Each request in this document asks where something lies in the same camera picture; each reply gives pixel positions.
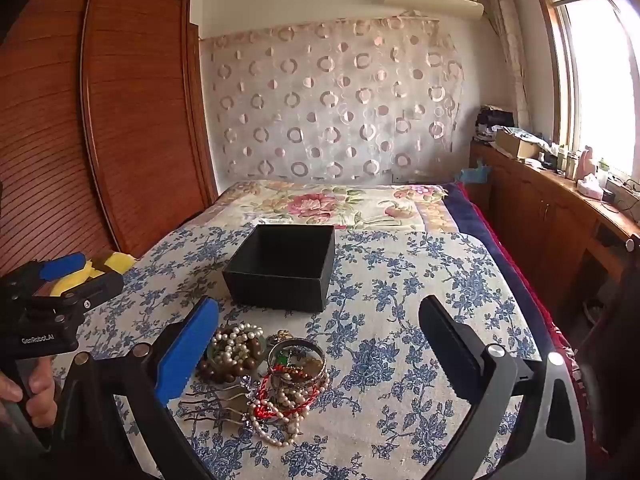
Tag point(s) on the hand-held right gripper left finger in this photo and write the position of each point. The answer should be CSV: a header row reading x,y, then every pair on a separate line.
x,y
185,350

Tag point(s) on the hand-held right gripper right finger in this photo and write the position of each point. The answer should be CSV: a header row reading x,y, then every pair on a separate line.
x,y
450,340

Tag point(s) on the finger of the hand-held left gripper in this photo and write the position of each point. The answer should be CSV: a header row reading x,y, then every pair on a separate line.
x,y
100,287
62,266

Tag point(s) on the metal hair comb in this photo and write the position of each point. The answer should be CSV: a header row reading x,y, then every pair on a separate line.
x,y
230,402

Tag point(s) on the black square box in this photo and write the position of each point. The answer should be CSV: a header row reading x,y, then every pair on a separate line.
x,y
280,285

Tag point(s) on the silver metal bangle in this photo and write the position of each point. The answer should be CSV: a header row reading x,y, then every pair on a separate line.
x,y
300,344

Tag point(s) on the person's left hand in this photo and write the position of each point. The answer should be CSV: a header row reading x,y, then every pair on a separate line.
x,y
40,385

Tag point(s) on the yellow plush toy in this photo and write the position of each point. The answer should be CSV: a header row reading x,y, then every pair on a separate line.
x,y
117,261

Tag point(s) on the blue floral cloth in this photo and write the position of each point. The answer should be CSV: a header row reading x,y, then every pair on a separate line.
x,y
390,310

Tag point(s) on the red blanket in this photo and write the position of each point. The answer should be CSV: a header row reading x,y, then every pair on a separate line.
x,y
560,340

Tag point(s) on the purple blanket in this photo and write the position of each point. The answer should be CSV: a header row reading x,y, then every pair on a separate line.
x,y
475,220

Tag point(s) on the long wooden cabinet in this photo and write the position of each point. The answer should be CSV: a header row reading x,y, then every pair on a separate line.
x,y
540,220

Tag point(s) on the blue plastic bag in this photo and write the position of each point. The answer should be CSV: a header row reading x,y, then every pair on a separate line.
x,y
472,174

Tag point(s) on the brown wooden wardrobe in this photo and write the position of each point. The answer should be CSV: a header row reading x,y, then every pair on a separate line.
x,y
125,110

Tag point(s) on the pink floral blanket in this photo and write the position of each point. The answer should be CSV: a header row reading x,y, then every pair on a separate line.
x,y
325,205

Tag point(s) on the pink tissue box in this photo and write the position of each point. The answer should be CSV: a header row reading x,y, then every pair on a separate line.
x,y
589,189

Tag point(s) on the cardboard box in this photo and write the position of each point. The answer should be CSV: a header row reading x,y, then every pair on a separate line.
x,y
515,144

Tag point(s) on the pink figurine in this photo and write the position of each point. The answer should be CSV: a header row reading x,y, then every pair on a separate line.
x,y
585,162

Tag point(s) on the pile of dark clothes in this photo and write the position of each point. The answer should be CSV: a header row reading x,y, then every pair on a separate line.
x,y
492,120

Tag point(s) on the white plastic box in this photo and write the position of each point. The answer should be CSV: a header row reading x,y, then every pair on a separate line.
x,y
622,189

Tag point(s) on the pale window curtain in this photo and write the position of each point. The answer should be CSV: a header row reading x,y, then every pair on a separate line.
x,y
510,45

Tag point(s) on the window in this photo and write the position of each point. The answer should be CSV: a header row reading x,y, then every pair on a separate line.
x,y
600,75

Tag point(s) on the circle pattern wall curtain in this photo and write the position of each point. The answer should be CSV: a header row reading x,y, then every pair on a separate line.
x,y
330,100

